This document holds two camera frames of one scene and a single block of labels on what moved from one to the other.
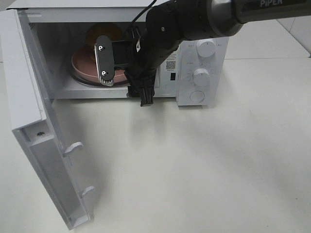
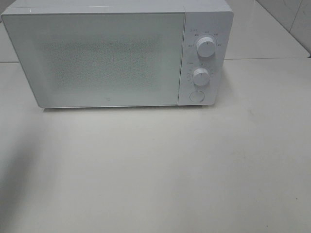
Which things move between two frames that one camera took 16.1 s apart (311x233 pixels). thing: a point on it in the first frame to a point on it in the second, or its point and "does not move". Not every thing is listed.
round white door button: [197, 96] does not move
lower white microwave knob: [201, 77] does not move
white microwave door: [27, 107] to [99, 58]
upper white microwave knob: [206, 48] does not move
